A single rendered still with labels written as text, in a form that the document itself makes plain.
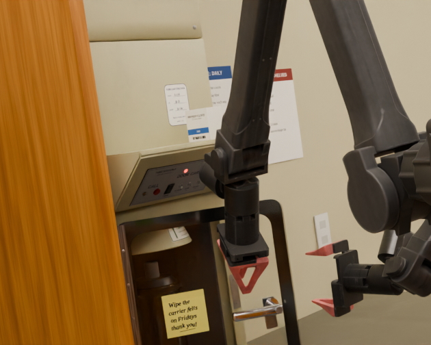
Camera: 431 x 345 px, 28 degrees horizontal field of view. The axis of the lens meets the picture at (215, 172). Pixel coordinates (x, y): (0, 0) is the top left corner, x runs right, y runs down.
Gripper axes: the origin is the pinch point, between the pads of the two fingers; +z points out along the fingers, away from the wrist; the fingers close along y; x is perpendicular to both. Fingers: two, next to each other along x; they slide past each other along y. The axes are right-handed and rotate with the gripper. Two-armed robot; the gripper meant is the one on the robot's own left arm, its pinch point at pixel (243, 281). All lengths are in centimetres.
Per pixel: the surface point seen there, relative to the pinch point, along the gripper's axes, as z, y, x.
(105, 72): -30.7, -26.3, -17.7
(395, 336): 55, -42, 51
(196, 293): 4.7, -5.4, -7.1
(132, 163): -20.4, -9.8, -16.1
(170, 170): -15.7, -14.4, -9.1
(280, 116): 20, -107, 42
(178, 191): -9.0, -18.6, -7.0
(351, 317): 66, -66, 50
